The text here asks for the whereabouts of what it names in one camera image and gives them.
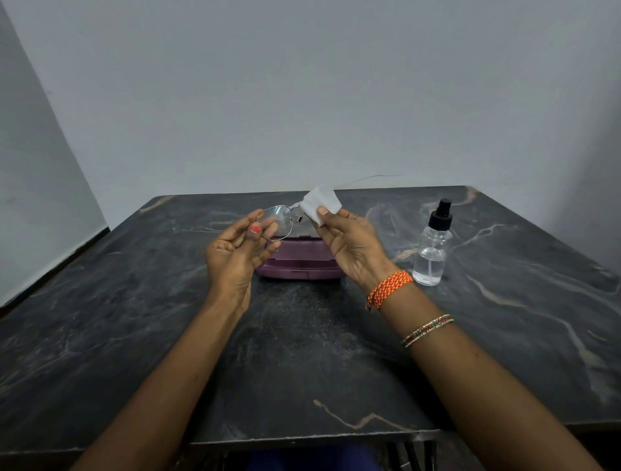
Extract person's left hand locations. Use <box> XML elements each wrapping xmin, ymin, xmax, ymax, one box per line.
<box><xmin>206</xmin><ymin>209</ymin><xmax>283</xmax><ymax>314</ymax></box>

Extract person's right hand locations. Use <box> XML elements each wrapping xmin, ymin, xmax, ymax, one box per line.
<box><xmin>310</xmin><ymin>206</ymin><xmax>400</xmax><ymax>294</ymax></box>

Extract white cleaning cloth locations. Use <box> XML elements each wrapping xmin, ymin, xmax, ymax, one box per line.
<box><xmin>299</xmin><ymin>184</ymin><xmax>343</xmax><ymax>228</ymax></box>

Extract thin metal frame eyeglasses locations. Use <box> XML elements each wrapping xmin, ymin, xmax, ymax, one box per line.
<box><xmin>254</xmin><ymin>202</ymin><xmax>317</xmax><ymax>243</ymax></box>

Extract person's left forearm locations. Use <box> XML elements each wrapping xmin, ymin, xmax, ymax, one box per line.
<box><xmin>70</xmin><ymin>290</ymin><xmax>251</xmax><ymax>471</ymax></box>

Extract person's right forearm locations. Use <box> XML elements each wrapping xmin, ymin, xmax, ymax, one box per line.
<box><xmin>368</xmin><ymin>272</ymin><xmax>605</xmax><ymax>471</ymax></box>

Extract purple eyeglasses case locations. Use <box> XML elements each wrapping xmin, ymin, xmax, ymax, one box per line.
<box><xmin>255</xmin><ymin>236</ymin><xmax>346</xmax><ymax>281</ymax></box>

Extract clear spray bottle black cap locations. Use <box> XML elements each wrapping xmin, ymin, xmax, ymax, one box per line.
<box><xmin>412</xmin><ymin>198</ymin><xmax>455</xmax><ymax>287</ymax></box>

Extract beaded thin bangle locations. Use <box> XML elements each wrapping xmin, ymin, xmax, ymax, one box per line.
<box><xmin>401</xmin><ymin>313</ymin><xmax>456</xmax><ymax>349</ymax></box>

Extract blue clothing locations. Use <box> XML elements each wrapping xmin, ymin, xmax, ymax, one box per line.
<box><xmin>246</xmin><ymin>444</ymin><xmax>385</xmax><ymax>471</ymax></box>

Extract orange thread bracelet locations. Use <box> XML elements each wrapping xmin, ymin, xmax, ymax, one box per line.
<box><xmin>365</xmin><ymin>270</ymin><xmax>415</xmax><ymax>312</ymax></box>

